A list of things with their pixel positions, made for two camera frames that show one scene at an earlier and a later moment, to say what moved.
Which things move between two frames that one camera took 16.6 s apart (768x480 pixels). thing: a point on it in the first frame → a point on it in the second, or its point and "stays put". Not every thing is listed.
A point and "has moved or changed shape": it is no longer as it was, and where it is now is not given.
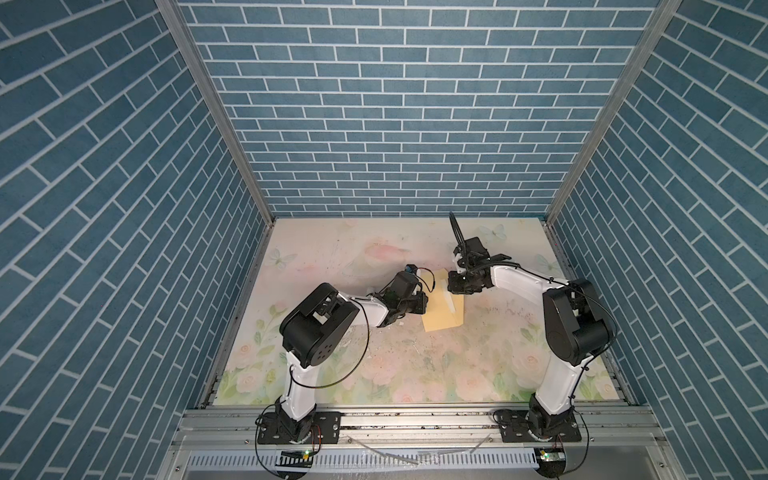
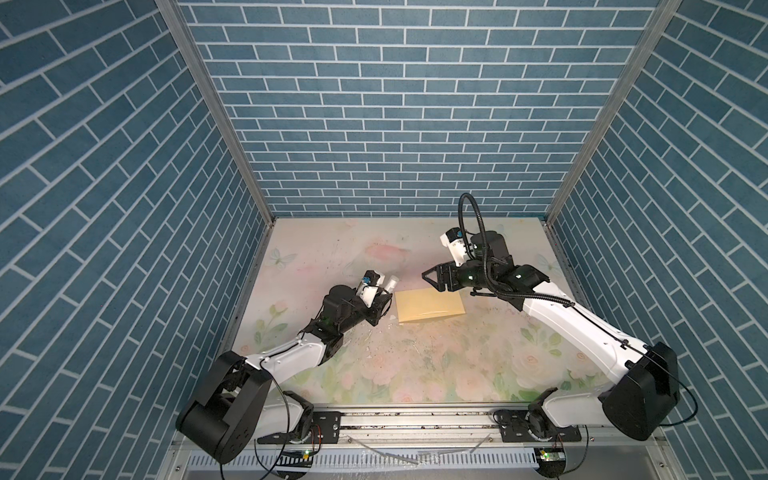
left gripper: (421, 303) → (376, 308)
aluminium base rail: (416, 428) stays put
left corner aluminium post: (218, 102) stays put
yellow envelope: (444, 310) has moved or changed shape
